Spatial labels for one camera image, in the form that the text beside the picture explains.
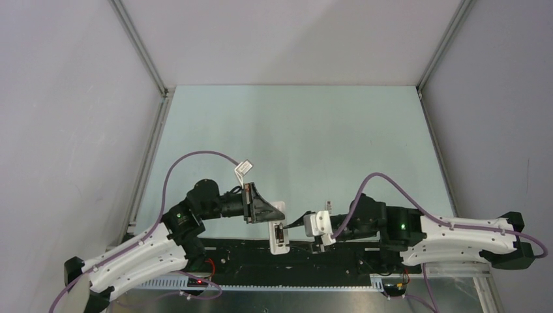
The electronics board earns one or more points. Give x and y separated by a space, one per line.
197 282
392 290

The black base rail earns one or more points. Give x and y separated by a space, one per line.
249 262

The left aluminium frame post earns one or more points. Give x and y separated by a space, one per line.
138 44

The right electronics board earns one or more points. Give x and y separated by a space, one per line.
392 290

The right aluminium frame post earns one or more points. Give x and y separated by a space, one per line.
453 27

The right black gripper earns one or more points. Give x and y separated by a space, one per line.
318 247

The grey slotted cable duct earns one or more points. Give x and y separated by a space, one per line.
178 283

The white remote control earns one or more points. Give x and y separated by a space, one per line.
276 249

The aluminium frame post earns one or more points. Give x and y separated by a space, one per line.
453 27
138 44

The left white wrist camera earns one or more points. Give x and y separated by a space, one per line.
241 170

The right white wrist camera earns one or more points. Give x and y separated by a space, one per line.
319 225

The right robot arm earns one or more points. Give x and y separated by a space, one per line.
408 238

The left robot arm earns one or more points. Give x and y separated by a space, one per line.
171 244

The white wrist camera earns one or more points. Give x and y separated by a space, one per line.
241 170
319 225

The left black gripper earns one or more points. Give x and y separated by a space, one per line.
257 209

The left electronics board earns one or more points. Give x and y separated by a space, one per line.
197 282

